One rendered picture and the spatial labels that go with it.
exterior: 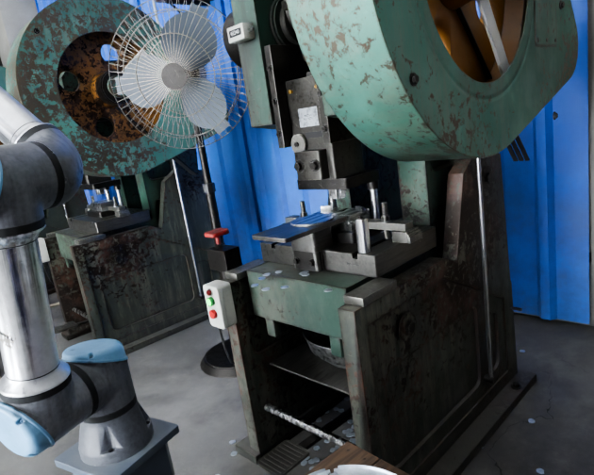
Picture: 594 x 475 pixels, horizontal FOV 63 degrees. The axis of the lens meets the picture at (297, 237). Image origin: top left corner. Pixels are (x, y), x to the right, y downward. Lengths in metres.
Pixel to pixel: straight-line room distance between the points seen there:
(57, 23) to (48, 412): 1.85
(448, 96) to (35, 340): 0.87
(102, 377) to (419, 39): 0.87
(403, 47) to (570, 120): 1.47
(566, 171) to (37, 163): 1.99
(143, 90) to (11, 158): 1.32
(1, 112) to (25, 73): 1.38
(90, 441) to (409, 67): 0.94
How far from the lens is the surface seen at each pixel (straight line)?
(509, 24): 1.47
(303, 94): 1.39
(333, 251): 1.33
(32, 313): 0.92
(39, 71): 2.44
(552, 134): 2.33
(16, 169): 0.86
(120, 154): 2.50
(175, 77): 2.03
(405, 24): 0.93
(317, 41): 0.94
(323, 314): 1.30
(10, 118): 1.03
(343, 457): 1.15
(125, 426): 1.12
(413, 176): 1.50
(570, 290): 2.47
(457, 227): 1.52
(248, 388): 1.62
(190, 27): 2.09
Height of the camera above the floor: 1.06
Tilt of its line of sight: 13 degrees down
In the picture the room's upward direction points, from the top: 9 degrees counter-clockwise
